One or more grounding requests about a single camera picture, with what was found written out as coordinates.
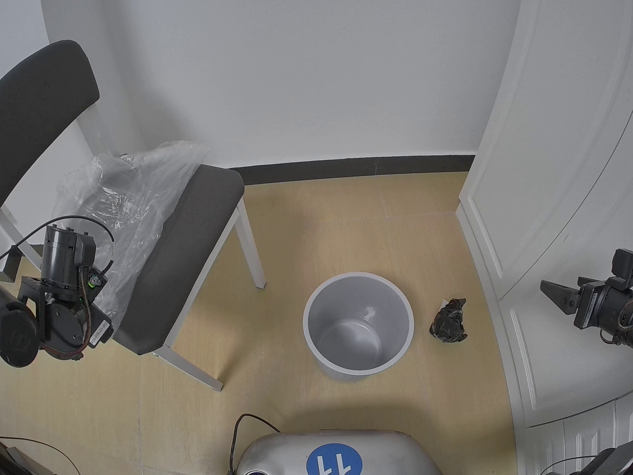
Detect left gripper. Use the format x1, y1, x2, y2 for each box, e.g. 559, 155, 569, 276
40, 301, 115, 361

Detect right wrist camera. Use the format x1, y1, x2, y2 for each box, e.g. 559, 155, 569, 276
612, 248, 633, 292

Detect black plastic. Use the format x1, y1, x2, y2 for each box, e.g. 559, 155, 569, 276
428, 296, 469, 343

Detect black cable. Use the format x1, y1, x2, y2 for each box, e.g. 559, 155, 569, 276
9, 216, 115, 277
228, 414, 283, 475

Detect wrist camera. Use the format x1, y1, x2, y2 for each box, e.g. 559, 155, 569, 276
612, 248, 633, 292
74, 235, 109, 298

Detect clear plastic bag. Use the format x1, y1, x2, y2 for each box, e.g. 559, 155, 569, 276
57, 140, 209, 325

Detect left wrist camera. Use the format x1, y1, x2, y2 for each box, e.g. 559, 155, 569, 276
74, 235, 109, 298

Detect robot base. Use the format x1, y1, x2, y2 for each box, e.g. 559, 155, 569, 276
236, 430, 443, 475

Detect dark grey chair white legs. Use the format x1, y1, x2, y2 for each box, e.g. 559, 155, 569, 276
0, 40, 268, 392

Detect white panelled door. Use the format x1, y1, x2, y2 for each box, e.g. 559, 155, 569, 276
455, 0, 633, 429

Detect white trash bin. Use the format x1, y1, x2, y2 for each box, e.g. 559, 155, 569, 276
303, 271, 415, 381

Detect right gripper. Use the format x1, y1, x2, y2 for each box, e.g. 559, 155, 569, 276
540, 280, 633, 347

